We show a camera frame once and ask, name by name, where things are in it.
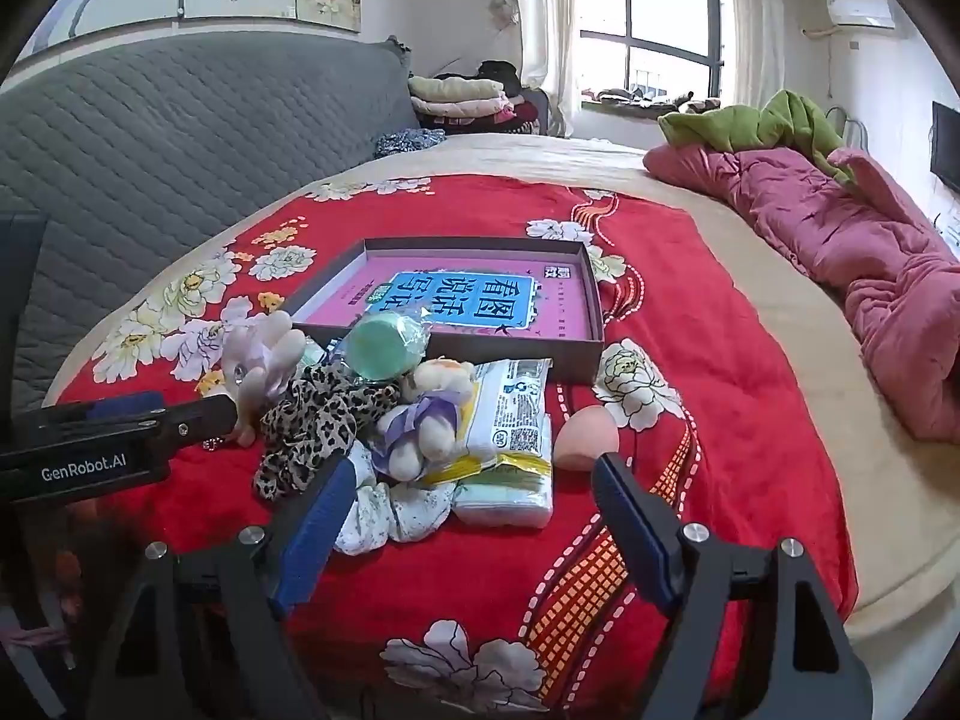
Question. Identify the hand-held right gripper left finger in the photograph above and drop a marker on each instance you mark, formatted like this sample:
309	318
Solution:
319	532

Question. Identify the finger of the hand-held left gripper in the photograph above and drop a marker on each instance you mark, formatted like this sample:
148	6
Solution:
199	424
124	405

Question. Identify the cream folded blanket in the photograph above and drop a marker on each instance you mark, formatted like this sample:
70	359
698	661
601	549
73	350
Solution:
454	88

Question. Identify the dark red clothes pile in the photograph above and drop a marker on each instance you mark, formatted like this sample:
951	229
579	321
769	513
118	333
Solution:
521	118

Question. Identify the black flat television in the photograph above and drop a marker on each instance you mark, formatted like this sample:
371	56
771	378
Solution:
946	142

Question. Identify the red floral blanket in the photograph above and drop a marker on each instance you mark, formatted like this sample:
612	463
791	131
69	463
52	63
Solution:
675	315

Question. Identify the black garment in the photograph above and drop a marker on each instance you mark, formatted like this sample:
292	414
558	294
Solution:
487	71

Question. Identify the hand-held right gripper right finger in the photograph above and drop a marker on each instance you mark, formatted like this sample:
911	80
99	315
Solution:
630	525

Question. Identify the pink bunny plush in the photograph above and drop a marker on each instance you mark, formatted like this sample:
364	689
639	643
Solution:
259	360

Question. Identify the shallow brown cardboard box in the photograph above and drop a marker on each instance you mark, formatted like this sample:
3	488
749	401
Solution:
570	364

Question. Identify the green blanket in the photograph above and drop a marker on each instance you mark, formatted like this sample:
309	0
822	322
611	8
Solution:
757	124

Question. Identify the pink and blue book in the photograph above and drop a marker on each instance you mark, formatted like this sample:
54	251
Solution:
555	300

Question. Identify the cream bear plush purple ribbon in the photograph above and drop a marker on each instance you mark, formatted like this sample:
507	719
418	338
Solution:
427	420

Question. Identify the dark framed window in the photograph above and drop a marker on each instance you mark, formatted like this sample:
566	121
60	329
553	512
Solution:
645	15

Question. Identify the white yellow wet wipes packet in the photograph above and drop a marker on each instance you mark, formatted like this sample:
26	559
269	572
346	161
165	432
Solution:
502	412

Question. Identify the pink folded blanket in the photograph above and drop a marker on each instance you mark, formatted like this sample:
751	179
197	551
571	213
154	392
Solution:
457	108

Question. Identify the white curtain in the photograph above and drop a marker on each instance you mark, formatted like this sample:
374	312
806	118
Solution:
544	30
754	22

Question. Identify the green round sponge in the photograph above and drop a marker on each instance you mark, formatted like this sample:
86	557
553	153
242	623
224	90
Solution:
382	349

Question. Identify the grey clothes heap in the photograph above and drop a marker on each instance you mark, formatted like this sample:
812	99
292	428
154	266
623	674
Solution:
637	96

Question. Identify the white floral cloth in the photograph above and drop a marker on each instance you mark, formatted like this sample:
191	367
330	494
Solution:
390	510

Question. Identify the pink quilt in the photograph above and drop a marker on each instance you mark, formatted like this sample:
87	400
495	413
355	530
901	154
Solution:
862	240

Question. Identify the grey quilted headboard cover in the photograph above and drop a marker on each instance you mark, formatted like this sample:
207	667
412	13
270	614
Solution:
150	150

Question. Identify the pink makeup sponge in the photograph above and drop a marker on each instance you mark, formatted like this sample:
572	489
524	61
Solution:
589	435

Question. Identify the pale green tissue pack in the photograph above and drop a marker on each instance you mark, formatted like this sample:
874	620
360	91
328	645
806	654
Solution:
510	499

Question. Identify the white metal frame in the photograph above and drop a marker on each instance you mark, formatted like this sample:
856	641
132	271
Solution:
844	120

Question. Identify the blue patterned cloth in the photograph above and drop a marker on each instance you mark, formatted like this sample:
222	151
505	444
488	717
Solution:
409	141

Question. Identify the leopard print scrunchie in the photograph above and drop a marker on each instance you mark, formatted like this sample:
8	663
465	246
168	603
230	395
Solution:
315	420

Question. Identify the white air conditioner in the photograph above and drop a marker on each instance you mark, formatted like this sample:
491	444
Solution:
859	11

